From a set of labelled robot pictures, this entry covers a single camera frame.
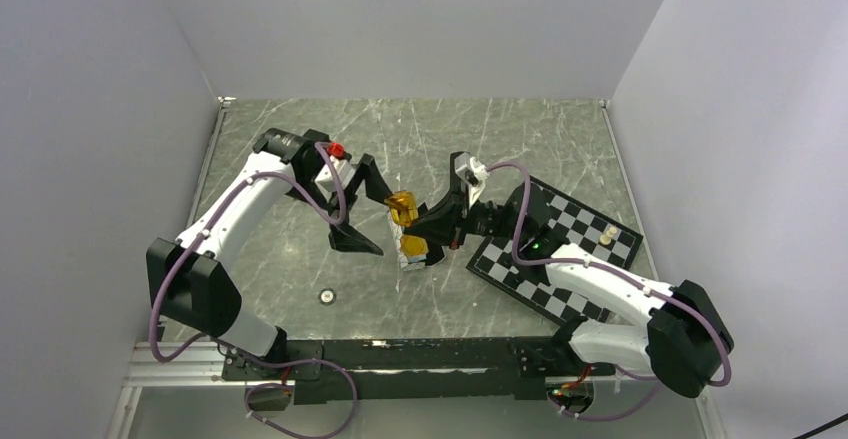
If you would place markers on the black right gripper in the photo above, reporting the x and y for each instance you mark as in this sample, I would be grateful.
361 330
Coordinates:
443 223

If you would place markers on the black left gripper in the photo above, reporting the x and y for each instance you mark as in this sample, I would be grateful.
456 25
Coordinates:
343 235

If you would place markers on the white geometric glasses case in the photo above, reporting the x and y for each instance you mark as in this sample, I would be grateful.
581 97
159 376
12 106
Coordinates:
417 253

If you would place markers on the black glasses case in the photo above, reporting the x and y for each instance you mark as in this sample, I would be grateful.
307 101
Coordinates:
456 168

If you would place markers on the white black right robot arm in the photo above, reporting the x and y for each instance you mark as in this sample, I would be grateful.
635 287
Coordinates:
566 261

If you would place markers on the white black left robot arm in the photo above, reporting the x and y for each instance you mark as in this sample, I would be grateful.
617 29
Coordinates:
188 276

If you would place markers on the small round metal disc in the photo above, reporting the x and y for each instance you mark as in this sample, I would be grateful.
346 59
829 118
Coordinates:
327 296

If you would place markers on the white chess pawn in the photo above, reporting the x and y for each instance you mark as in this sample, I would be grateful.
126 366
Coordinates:
605 240

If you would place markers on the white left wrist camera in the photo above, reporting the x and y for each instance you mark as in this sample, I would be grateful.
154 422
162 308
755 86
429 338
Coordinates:
331 179

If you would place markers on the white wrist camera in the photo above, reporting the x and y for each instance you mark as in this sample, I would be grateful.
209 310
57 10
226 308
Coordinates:
331 179
475 174

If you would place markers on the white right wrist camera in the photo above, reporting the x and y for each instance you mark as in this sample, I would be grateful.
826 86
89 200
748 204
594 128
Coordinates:
475 174

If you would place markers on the black table front rail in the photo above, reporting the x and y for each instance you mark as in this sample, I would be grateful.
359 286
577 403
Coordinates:
524 368

